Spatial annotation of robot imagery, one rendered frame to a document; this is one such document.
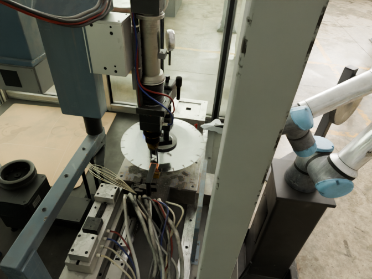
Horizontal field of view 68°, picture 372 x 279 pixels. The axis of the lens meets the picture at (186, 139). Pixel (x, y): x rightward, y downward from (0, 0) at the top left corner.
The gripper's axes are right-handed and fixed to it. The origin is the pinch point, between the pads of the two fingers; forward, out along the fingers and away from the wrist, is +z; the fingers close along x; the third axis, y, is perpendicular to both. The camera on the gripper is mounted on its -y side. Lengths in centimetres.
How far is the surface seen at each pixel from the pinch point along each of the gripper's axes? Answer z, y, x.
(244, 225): -37, -59, 25
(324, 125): -24, 101, -67
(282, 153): 22, 133, -107
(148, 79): -6.0, -19.1, 34.0
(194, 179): 10.8, -5.0, -11.4
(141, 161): 20.5, -13.2, 7.3
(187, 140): 11.1, 5.0, 0.9
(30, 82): 24, -26, 48
